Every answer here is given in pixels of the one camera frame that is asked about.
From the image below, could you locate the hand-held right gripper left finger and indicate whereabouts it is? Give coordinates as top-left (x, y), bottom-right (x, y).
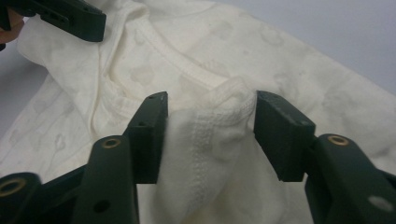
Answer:
top-left (69, 91), bottom-right (170, 224)

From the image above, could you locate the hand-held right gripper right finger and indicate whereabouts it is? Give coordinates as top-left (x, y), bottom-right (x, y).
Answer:
top-left (253, 90), bottom-right (396, 224)

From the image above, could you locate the white baby romper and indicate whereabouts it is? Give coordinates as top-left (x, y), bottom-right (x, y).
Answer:
top-left (0, 0), bottom-right (396, 224)

